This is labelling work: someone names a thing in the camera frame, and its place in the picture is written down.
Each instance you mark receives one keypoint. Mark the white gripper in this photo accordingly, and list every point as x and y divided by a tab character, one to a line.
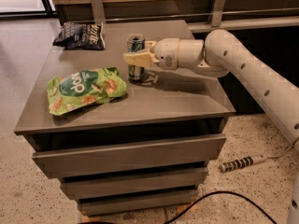
166	52

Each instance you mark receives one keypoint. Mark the redbull can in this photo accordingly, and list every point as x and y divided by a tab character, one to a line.
135	43

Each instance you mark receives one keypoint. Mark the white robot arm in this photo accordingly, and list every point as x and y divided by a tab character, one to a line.
222	53

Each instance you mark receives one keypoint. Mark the dark blue chip bag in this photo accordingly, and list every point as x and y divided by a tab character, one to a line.
80	36

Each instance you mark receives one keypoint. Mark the green rice chip bag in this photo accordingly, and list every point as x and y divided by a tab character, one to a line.
85	87

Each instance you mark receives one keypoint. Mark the grey drawer cabinet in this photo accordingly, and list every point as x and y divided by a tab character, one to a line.
168	105

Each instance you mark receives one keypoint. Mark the white power strip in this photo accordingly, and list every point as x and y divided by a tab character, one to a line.
230	166

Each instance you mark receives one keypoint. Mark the top grey drawer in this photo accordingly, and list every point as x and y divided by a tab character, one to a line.
127	157

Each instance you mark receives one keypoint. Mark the grey drawer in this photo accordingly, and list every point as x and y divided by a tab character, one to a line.
124	184
146	201
127	157

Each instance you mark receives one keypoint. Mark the middle grey drawer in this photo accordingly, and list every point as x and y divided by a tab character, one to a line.
124	184

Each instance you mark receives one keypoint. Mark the bottom grey drawer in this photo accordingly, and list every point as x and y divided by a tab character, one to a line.
146	201

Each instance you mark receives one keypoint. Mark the left metal bracket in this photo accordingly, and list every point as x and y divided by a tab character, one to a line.
98	11

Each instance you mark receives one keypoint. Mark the metal bracket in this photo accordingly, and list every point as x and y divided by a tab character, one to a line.
216	13
98	11

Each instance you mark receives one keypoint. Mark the right metal bracket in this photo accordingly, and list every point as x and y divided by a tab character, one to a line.
216	13

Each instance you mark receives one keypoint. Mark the wooden wall counter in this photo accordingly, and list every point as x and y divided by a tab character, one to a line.
237	14

